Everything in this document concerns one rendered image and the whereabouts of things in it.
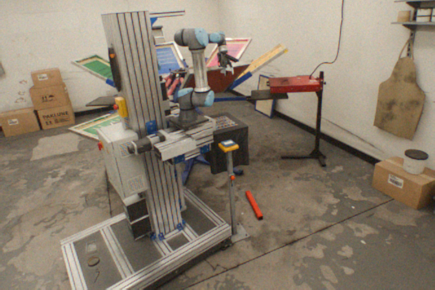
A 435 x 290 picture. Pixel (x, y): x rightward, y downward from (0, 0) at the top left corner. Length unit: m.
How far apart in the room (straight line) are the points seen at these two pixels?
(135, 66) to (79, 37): 4.88
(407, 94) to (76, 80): 6.04
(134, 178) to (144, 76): 0.75
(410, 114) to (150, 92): 2.72
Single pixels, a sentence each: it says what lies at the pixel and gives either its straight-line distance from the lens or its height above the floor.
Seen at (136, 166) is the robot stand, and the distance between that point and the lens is 2.17.
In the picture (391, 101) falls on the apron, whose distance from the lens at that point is 3.73.
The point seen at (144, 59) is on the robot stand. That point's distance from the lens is 2.05.
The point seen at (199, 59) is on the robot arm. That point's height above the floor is 1.71.
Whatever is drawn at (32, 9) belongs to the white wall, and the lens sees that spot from 6.92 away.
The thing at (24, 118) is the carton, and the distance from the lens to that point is 6.78.
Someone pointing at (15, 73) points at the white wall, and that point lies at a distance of 7.08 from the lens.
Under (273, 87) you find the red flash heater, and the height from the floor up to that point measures 1.09.
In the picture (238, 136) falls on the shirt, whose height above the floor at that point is 0.87.
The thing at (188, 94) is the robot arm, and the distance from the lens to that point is 2.03.
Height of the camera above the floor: 2.00
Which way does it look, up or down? 22 degrees down
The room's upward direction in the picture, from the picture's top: 5 degrees counter-clockwise
